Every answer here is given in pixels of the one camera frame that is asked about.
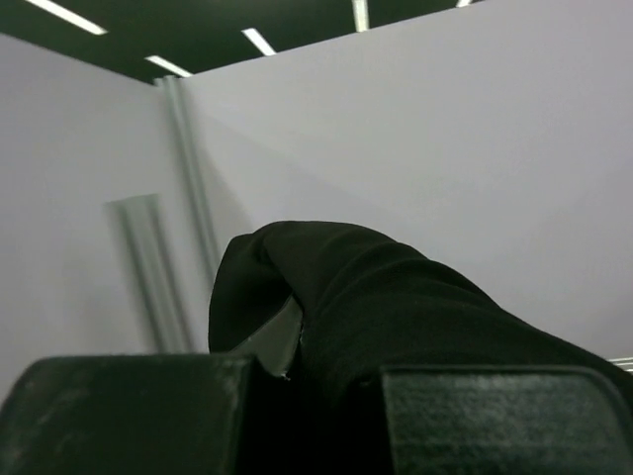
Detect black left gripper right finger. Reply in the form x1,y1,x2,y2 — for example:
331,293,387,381
381,367,632,474

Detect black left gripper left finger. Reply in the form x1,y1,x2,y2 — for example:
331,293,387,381
1,354,292,475

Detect aluminium hanging rail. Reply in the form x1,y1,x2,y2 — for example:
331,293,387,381
105,194,195,353

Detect black trousers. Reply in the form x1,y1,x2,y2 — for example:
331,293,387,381
209,222,632,474

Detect aluminium frame post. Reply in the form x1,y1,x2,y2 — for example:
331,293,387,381
152,74,222,298

